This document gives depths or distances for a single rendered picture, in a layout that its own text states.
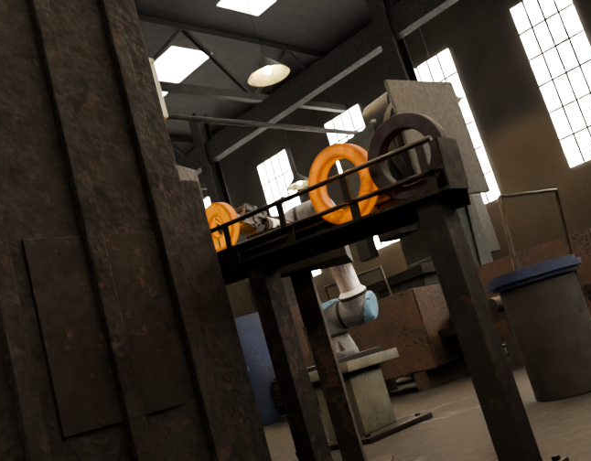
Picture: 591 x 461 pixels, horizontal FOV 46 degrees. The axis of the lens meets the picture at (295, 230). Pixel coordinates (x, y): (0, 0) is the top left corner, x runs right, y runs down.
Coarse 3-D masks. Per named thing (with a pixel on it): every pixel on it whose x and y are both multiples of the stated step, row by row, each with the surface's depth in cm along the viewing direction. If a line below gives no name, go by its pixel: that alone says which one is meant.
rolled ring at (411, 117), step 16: (384, 128) 149; (400, 128) 147; (416, 128) 144; (432, 128) 142; (384, 144) 150; (432, 144) 142; (368, 160) 152; (384, 160) 152; (432, 160) 142; (384, 176) 150; (384, 192) 150; (400, 192) 147; (416, 192) 145
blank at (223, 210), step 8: (208, 208) 226; (216, 208) 223; (224, 208) 220; (232, 208) 222; (208, 216) 226; (216, 216) 223; (224, 216) 220; (232, 216) 219; (216, 224) 228; (232, 224) 218; (216, 232) 227; (232, 232) 219; (216, 240) 224; (224, 240) 221; (232, 240) 220; (216, 248) 224; (224, 248) 222
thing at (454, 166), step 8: (440, 144) 139; (448, 144) 141; (456, 144) 143; (440, 152) 138; (448, 152) 140; (456, 152) 142; (448, 160) 139; (456, 160) 141; (448, 168) 138; (456, 168) 140; (448, 176) 138; (456, 176) 140; (464, 176) 142; (448, 184) 137; (456, 184) 139; (464, 184) 141
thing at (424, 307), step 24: (432, 288) 455; (384, 312) 446; (408, 312) 436; (432, 312) 444; (360, 336) 457; (384, 336) 446; (408, 336) 436; (432, 336) 433; (456, 336) 458; (312, 360) 481; (408, 360) 436; (432, 360) 426; (456, 360) 448; (432, 384) 431
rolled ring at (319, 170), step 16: (336, 144) 159; (320, 160) 162; (336, 160) 162; (352, 160) 156; (320, 176) 163; (368, 176) 154; (320, 192) 163; (368, 192) 154; (320, 208) 163; (368, 208) 155
